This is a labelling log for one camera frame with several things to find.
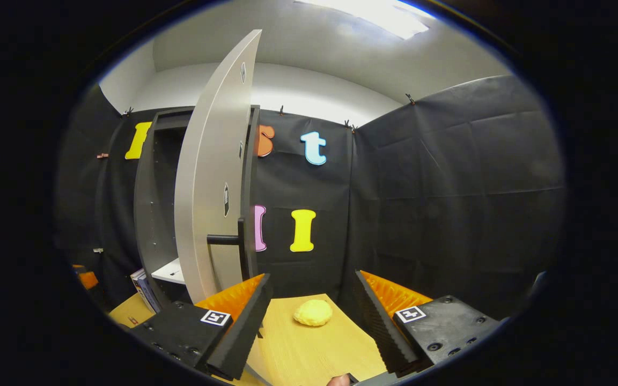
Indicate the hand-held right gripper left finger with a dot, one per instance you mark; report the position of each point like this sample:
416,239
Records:
244,327

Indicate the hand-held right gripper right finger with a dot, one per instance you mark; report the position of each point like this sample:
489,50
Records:
380,321

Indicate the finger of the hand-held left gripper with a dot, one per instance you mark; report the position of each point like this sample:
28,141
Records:
88,280

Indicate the beige cabinet door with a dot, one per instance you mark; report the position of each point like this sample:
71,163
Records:
207,187

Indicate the white book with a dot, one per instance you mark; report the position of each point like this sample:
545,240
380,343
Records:
138,280

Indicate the blue book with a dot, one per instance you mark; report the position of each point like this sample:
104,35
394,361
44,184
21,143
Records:
149,295

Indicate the yellow bread roll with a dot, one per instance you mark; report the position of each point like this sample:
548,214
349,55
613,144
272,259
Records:
313,312

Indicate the black backdrop cloth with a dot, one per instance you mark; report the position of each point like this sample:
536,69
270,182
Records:
448,187

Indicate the long ceiling light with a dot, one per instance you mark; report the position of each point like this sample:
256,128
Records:
379,16

